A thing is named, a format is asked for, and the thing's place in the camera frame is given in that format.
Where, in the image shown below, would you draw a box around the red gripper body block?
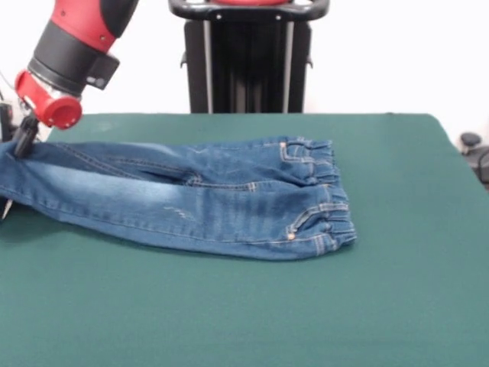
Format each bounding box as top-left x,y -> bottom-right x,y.
14,70 -> 83,131

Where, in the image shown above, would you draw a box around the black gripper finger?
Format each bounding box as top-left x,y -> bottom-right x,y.
13,117 -> 40,158

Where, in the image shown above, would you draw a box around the blue denim jeans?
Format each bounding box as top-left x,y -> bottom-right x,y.
0,136 -> 358,262

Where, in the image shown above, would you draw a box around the black electronics box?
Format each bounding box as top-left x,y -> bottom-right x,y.
0,102 -> 15,145

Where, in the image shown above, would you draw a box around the dark green table cloth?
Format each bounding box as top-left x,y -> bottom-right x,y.
0,112 -> 489,367

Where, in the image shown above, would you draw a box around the black chair base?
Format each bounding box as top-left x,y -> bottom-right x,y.
460,132 -> 489,190

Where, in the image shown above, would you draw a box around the black cable bundle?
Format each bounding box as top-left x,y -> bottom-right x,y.
0,70 -> 43,145

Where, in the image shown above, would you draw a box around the black robot pedestal stand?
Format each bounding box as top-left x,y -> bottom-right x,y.
167,0 -> 332,115

